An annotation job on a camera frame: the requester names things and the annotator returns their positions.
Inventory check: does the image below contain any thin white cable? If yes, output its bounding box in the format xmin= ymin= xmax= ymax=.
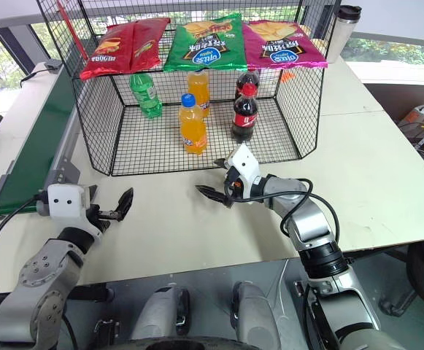
xmin=274 ymin=258 xmax=290 ymax=315

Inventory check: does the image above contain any red basket handle bar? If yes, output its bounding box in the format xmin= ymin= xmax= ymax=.
xmin=55 ymin=0 xmax=89 ymax=61

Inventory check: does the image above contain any grey right robot leg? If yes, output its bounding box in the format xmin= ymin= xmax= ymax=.
xmin=231 ymin=280 xmax=282 ymax=350

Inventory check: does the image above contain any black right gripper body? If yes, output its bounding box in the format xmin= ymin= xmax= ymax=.
xmin=223 ymin=168 xmax=244 ymax=209

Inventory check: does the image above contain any black adapter cable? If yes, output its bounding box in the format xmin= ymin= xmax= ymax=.
xmin=18 ymin=68 xmax=49 ymax=89

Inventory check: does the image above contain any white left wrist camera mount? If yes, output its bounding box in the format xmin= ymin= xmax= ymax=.
xmin=46 ymin=183 xmax=104 ymax=241

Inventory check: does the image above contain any narrow red chip bag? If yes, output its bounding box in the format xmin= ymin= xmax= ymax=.
xmin=128 ymin=17 xmax=171 ymax=74

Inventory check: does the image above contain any wide red chip bag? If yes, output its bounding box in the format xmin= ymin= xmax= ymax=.
xmin=79 ymin=21 xmax=136 ymax=82

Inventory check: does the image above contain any green soda bottle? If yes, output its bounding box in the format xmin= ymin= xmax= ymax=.
xmin=128 ymin=72 xmax=164 ymax=120

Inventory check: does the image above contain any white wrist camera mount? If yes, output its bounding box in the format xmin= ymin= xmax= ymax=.
xmin=46 ymin=183 xmax=104 ymax=241
xmin=225 ymin=143 xmax=262 ymax=202

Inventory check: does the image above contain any grey robot leg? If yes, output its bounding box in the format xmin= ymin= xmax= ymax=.
xmin=128 ymin=285 xmax=191 ymax=344
xmin=231 ymin=280 xmax=282 ymax=350

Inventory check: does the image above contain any green chip bag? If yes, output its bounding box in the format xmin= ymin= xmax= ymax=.
xmin=163 ymin=12 xmax=250 ymax=73

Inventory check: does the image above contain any black wire mesh shelf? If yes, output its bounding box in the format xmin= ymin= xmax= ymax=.
xmin=36 ymin=0 xmax=341 ymax=178

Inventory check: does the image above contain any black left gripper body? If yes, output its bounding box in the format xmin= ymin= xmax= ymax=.
xmin=85 ymin=203 xmax=112 ymax=235

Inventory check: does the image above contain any white tumbler black lid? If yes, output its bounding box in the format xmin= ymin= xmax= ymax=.
xmin=325 ymin=4 xmax=363 ymax=64

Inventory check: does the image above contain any green conveyor belt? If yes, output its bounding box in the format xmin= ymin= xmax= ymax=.
xmin=0 ymin=61 xmax=82 ymax=222

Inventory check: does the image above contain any cola bottle red cap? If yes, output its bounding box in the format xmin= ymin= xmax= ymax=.
xmin=230 ymin=82 xmax=261 ymax=143
xmin=234 ymin=70 xmax=261 ymax=101

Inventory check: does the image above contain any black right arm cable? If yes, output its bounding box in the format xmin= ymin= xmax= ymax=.
xmin=228 ymin=177 xmax=343 ymax=253

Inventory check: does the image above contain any magenta chip bag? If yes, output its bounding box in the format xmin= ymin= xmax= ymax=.
xmin=241 ymin=19 xmax=330 ymax=71

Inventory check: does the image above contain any grey left robot leg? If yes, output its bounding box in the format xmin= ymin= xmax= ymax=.
xmin=128 ymin=285 xmax=191 ymax=344

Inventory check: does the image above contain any orange white equipment pile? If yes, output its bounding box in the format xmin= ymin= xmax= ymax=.
xmin=396 ymin=103 xmax=424 ymax=155

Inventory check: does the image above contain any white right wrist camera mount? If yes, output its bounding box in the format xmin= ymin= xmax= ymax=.
xmin=225 ymin=143 xmax=262 ymax=202

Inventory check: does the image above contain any orange soda bottle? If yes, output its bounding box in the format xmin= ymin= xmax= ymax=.
xmin=177 ymin=93 xmax=209 ymax=156
xmin=186 ymin=69 xmax=212 ymax=119

